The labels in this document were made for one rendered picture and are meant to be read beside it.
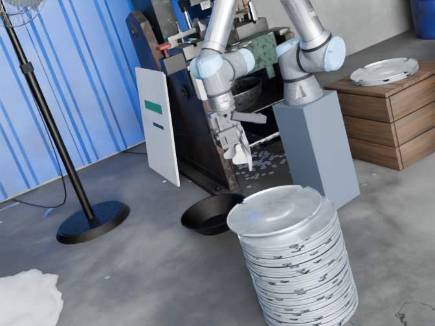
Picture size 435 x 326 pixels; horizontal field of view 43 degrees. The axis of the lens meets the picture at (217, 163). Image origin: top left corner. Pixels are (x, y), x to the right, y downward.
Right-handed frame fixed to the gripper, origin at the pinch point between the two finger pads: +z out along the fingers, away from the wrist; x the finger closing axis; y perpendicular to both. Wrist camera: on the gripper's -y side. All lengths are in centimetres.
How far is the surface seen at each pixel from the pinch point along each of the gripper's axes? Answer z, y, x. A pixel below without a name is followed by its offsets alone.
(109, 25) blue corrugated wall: -40, -9, -215
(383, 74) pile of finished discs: 5, -86, -46
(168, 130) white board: 13, -4, -119
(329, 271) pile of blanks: 24.8, -2.2, 34.6
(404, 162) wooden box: 40, -77, -29
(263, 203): 11.2, 1.2, 7.5
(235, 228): 11.9, 13.6, 13.7
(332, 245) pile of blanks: 19.5, -6.2, 32.1
